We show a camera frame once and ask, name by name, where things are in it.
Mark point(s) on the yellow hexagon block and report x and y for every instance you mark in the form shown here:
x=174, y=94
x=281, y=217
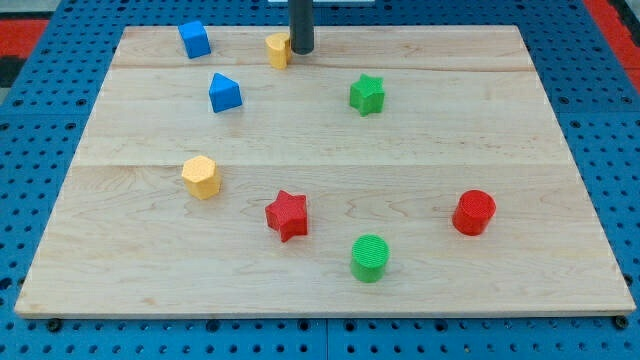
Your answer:
x=201, y=177

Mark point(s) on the red cylinder block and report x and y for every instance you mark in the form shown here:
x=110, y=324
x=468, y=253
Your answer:
x=473, y=213

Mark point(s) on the light wooden board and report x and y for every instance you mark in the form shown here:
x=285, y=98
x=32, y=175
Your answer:
x=464, y=109

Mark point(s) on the red star block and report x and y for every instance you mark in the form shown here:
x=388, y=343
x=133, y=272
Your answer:
x=287, y=215

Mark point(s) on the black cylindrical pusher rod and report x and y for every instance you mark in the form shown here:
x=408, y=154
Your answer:
x=301, y=26

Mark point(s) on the blue cube block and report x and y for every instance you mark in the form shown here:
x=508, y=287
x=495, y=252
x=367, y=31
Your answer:
x=195, y=39

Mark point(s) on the green star block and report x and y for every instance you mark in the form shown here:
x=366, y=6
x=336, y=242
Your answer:
x=367, y=95

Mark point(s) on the green cylinder block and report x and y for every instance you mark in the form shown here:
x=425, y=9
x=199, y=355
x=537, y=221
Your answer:
x=369, y=256

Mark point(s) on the yellow heart block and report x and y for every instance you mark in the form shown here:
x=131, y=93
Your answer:
x=278, y=49

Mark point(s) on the blue triangular prism block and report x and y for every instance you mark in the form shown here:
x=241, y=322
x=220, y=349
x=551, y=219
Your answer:
x=224, y=93

